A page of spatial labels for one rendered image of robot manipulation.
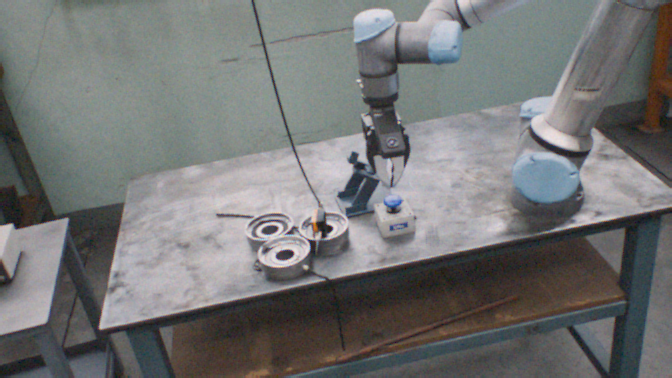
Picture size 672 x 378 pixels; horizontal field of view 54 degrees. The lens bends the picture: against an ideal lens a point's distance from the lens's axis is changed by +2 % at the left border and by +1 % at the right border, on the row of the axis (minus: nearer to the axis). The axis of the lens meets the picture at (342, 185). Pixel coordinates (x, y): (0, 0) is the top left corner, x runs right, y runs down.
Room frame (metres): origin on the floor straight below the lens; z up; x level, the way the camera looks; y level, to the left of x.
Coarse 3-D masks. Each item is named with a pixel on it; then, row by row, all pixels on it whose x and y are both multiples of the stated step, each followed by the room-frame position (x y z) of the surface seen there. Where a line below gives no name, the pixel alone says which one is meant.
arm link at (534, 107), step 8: (528, 104) 1.19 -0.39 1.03; (536, 104) 1.18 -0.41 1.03; (544, 104) 1.18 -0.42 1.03; (528, 112) 1.16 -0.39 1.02; (536, 112) 1.14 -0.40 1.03; (544, 112) 1.13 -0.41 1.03; (520, 120) 1.19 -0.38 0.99; (528, 120) 1.16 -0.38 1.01; (520, 128) 1.18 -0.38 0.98; (520, 136) 1.13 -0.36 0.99
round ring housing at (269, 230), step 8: (264, 216) 1.21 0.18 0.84; (272, 216) 1.21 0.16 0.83; (280, 216) 1.21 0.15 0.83; (288, 216) 1.19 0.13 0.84; (248, 224) 1.18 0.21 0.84; (256, 224) 1.20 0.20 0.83; (272, 224) 1.19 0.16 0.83; (280, 224) 1.18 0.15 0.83; (288, 224) 1.18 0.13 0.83; (248, 232) 1.17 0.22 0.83; (264, 232) 1.18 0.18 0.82; (272, 232) 1.19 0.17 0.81; (280, 232) 1.15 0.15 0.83; (288, 232) 1.13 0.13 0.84; (248, 240) 1.14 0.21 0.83; (256, 240) 1.12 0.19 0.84; (264, 240) 1.11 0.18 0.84; (256, 248) 1.12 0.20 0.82
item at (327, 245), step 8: (328, 216) 1.18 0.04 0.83; (336, 216) 1.18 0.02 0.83; (344, 216) 1.16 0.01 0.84; (304, 224) 1.16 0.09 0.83; (328, 224) 1.16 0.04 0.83; (344, 224) 1.15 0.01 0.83; (304, 232) 1.14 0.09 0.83; (328, 232) 1.16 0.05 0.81; (336, 232) 1.12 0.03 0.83; (344, 232) 1.11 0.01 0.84; (312, 240) 1.09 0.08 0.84; (320, 240) 1.09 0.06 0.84; (328, 240) 1.09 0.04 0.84; (336, 240) 1.09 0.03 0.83; (344, 240) 1.10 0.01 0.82; (312, 248) 1.09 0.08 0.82; (320, 248) 1.09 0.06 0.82; (328, 248) 1.09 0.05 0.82; (336, 248) 1.10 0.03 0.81
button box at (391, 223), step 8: (376, 208) 1.17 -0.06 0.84; (384, 208) 1.16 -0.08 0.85; (400, 208) 1.15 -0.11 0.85; (408, 208) 1.15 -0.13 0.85; (376, 216) 1.17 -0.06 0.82; (384, 216) 1.13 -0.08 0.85; (392, 216) 1.13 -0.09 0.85; (400, 216) 1.12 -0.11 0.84; (408, 216) 1.12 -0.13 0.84; (384, 224) 1.11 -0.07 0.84; (392, 224) 1.12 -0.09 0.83; (400, 224) 1.12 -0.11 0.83; (408, 224) 1.12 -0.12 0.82; (384, 232) 1.11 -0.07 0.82; (392, 232) 1.12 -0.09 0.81; (400, 232) 1.12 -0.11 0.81; (408, 232) 1.12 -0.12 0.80
